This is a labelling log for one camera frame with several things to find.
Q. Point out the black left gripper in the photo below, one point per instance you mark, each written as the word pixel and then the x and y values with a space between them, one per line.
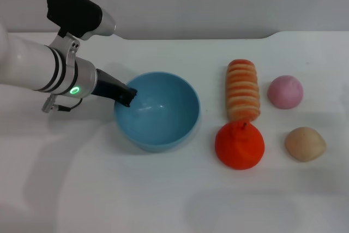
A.
pixel 107 85

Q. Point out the pink round bun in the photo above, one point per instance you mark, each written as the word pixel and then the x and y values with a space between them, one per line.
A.
pixel 285 92

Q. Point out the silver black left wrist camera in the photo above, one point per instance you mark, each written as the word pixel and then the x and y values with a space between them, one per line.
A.
pixel 73 12

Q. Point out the blue bowl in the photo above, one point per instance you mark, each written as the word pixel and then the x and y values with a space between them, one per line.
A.
pixel 161 118

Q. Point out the orange toy fruit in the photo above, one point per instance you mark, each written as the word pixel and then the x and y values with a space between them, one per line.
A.
pixel 240 145

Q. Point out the orange striped bread roll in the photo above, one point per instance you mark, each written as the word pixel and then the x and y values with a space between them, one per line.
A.
pixel 242 91

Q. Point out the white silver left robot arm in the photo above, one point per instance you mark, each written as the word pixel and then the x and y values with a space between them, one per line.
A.
pixel 30 66

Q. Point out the tan round bun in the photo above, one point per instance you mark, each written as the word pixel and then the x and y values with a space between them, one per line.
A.
pixel 305 144

